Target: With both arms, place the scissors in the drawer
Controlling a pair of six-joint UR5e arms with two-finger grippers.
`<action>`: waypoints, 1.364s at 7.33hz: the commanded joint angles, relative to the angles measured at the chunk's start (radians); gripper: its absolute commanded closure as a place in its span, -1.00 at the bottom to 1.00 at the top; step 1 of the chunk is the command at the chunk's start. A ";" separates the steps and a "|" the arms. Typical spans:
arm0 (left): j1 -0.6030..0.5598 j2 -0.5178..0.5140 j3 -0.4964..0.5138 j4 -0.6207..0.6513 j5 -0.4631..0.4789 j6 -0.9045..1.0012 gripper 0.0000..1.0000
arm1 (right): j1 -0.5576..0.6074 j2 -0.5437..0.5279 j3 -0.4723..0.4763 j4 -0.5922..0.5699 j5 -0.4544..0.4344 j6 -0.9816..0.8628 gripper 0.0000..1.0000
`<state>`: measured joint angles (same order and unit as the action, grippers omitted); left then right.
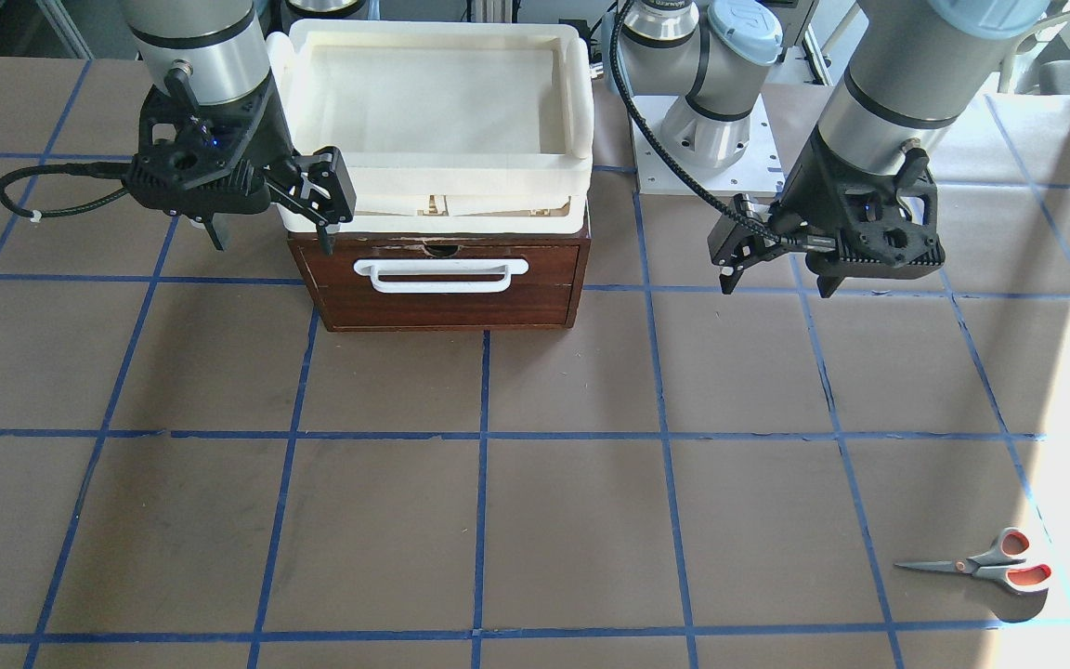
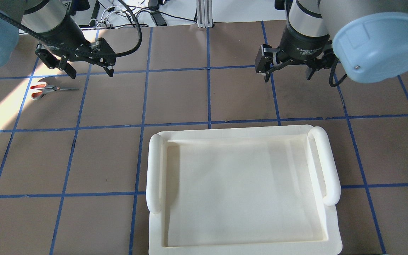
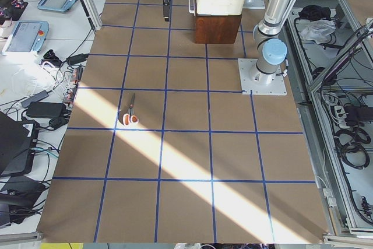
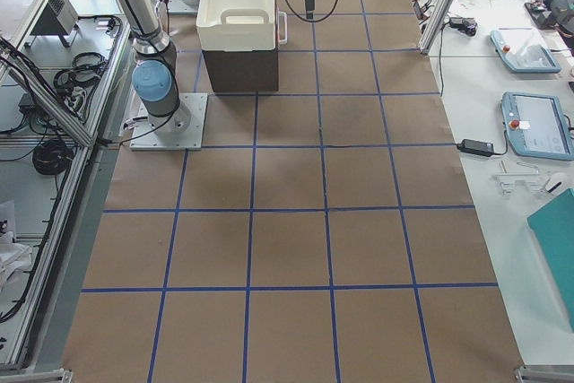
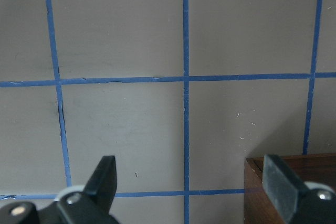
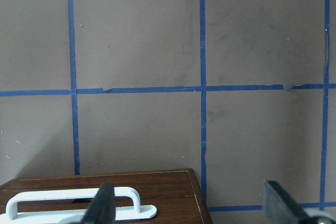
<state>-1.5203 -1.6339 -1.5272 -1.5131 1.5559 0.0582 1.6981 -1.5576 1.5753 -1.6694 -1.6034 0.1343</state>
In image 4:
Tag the white drawer handle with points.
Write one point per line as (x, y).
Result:
(282, 21)

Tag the brown wooden drawer box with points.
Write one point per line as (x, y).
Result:
(244, 71)

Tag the white plastic tray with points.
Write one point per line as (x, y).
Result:
(236, 25)

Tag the upper teach pendant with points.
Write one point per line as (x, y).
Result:
(523, 50)

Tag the teach pendant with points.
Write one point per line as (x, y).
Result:
(523, 50)
(536, 126)

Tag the black power adapter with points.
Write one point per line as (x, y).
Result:
(480, 148)

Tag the brown paper table mat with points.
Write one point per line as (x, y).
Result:
(324, 232)

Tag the grey electronics box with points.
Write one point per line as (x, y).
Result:
(58, 18)

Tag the lower teach pendant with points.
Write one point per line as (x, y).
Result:
(536, 126)

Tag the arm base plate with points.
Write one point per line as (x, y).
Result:
(185, 130)

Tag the clear acrylic bracket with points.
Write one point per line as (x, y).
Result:
(528, 176)

